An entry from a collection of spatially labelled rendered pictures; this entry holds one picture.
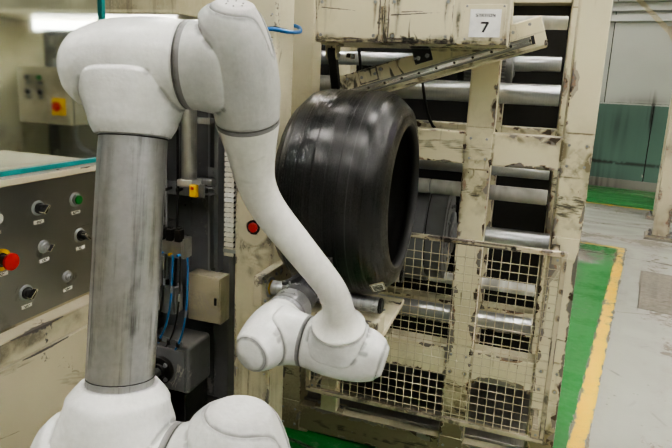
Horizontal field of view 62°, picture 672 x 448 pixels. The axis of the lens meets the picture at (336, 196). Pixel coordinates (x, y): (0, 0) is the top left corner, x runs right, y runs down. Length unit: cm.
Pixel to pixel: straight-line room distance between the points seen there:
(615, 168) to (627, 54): 189
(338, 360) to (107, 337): 41
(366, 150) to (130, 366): 78
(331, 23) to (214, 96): 110
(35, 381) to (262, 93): 101
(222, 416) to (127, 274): 24
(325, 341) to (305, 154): 56
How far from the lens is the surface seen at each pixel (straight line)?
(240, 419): 86
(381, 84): 197
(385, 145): 144
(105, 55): 87
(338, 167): 140
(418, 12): 182
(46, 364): 160
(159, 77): 84
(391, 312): 182
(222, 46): 81
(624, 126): 1065
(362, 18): 186
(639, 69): 1072
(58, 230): 160
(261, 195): 93
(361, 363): 108
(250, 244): 177
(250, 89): 82
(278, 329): 112
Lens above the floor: 150
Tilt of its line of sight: 11 degrees down
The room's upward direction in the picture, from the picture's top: 3 degrees clockwise
